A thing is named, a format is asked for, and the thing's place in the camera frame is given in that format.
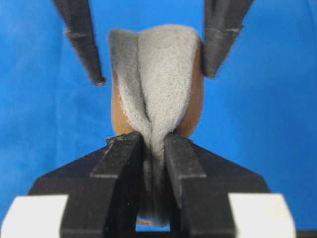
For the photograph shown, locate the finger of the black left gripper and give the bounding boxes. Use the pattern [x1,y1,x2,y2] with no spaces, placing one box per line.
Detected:
[203,0,253,78]
[53,0,106,86]

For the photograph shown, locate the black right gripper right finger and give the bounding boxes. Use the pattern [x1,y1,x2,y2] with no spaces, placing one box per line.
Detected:
[164,134,297,238]

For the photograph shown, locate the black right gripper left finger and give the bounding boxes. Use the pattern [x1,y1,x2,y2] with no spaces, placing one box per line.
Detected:
[1,132,143,238]

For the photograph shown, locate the grey and orange sponge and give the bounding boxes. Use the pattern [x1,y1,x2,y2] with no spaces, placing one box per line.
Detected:
[108,25,204,227]

